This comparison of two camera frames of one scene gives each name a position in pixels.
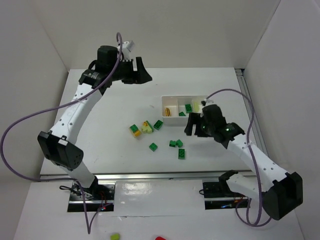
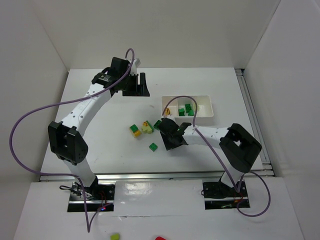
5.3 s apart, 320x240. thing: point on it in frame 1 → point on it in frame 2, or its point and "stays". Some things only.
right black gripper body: (198, 125) → (168, 144)
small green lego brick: (153, 147) stays
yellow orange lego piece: (167, 112) stays
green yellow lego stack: (135, 131) stays
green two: (188, 108) stays
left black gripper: (133, 70) → (135, 92)
